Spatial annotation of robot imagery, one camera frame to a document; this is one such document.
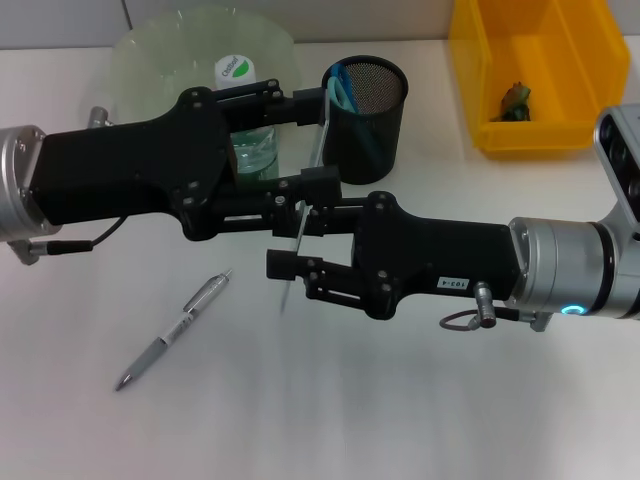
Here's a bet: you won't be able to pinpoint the silver ballpoint pen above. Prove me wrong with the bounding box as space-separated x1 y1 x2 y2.
115 268 235 392

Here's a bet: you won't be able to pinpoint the black mesh pen holder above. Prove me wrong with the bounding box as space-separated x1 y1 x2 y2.
319 55 410 186

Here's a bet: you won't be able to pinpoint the clear water bottle green label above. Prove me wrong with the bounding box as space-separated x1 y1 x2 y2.
213 53 281 186

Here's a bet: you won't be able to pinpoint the wrist cable with connector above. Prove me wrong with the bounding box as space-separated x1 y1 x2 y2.
438 280 552 334
9 105 124 267

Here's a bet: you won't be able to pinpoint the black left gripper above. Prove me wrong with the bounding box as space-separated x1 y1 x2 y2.
32 86 239 227

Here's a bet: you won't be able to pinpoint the translucent green fruit bowl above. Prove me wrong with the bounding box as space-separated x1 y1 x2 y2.
112 7 304 127

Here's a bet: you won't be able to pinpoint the right wrist cable with connector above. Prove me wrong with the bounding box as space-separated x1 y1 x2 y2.
438 280 552 334

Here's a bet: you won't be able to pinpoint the left wrist cable with connector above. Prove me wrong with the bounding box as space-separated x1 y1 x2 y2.
9 105 124 267

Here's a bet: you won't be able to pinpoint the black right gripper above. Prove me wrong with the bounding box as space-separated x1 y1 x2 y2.
308 191 527 321

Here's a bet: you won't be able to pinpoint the clear plastic ruler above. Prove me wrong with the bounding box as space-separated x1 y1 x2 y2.
278 89 332 315

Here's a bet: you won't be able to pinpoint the blue scissors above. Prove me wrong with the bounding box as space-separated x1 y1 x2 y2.
325 62 386 164

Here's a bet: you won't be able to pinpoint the green plastic wrapper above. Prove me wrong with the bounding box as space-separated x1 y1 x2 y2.
489 81 534 123

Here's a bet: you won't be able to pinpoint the yellow plastic bin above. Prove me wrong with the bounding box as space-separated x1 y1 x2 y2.
447 0 632 160

